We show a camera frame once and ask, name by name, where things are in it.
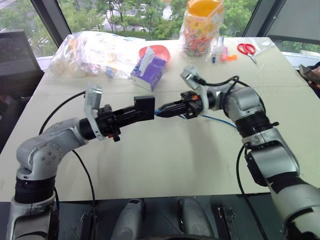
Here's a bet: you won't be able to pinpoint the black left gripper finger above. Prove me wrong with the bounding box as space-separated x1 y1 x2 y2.
112 104 137 117
116 111 155 126

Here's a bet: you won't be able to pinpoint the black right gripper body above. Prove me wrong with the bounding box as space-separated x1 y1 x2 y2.
180 91 204 120

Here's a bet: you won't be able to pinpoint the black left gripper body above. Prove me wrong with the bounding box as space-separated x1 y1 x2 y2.
96 104 123 143

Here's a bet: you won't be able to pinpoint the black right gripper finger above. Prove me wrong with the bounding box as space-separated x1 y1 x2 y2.
156 107 187 119
159 98 187 111

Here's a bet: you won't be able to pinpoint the small black box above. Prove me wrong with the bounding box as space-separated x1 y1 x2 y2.
133 95 156 121

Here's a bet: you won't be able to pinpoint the blue Ethernet cable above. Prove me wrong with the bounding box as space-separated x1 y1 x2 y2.
154 108 238 129

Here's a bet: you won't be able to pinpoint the purple tissue box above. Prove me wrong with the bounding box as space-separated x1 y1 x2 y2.
130 46 168 92

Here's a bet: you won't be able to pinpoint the person hand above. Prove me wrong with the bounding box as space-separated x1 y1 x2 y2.
307 65 320 91

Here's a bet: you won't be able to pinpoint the red plastic bowl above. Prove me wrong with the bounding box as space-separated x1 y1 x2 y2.
138 44 172 66

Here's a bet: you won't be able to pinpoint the pink small bottle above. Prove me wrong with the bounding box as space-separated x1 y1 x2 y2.
219 46 229 63

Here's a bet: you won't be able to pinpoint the clear plastic bag of goods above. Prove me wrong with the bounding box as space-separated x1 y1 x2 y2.
47 31 147 80

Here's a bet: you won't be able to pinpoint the clear plastic tube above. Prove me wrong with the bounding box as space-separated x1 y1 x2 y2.
216 35 225 54

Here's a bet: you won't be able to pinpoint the bag of colourful items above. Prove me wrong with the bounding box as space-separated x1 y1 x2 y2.
178 0 225 64

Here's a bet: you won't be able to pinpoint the small clear plastic bag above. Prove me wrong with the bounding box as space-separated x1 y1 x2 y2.
254 39 276 55

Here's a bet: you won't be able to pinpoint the grey rounded shape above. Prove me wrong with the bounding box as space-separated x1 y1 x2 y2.
111 198 146 240
177 197 216 240

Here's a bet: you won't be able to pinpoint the black monitor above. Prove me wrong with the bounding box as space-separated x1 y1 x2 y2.
0 29 46 77

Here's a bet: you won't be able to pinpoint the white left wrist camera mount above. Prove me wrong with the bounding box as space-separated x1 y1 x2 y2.
83 83 107 141

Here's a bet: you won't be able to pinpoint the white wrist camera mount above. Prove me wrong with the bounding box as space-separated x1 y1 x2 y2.
179 65 210 113
83 83 107 141

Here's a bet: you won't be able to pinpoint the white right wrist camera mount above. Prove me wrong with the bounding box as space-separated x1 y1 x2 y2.
179 65 210 113

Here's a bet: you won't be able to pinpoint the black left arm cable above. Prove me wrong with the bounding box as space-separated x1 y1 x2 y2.
38 90 98 240

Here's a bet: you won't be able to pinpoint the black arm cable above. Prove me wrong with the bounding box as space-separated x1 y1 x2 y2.
38 90 98 240
197 74 270 240

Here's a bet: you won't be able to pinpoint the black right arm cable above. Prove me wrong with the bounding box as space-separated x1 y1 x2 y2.
197 74 270 240

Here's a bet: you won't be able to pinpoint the red handled scissors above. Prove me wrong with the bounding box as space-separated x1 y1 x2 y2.
236 42 259 66

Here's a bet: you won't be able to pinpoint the black window frame post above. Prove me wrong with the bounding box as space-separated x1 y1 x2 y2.
241 0 270 38
29 0 72 48

